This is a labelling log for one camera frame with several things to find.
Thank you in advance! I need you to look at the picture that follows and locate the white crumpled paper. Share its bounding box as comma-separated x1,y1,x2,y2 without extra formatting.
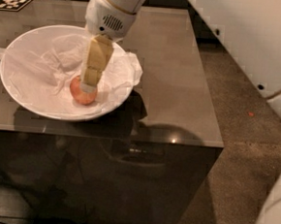
0,28,146,115

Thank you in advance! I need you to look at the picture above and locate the red yellow apple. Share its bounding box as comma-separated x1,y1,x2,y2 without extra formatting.
70,76,98,105

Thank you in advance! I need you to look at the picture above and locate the white bowl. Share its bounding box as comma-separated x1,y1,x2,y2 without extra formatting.
0,19,140,127

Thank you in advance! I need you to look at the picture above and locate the dark glossy table cabinet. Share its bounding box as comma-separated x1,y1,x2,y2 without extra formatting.
0,8,224,224

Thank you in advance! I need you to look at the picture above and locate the black white fiducial marker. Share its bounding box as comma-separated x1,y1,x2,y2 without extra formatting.
0,0,33,12

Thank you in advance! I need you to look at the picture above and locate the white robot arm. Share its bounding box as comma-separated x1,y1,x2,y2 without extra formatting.
85,0,281,224

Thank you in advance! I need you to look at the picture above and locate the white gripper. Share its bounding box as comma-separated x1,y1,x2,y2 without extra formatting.
80,0,137,93

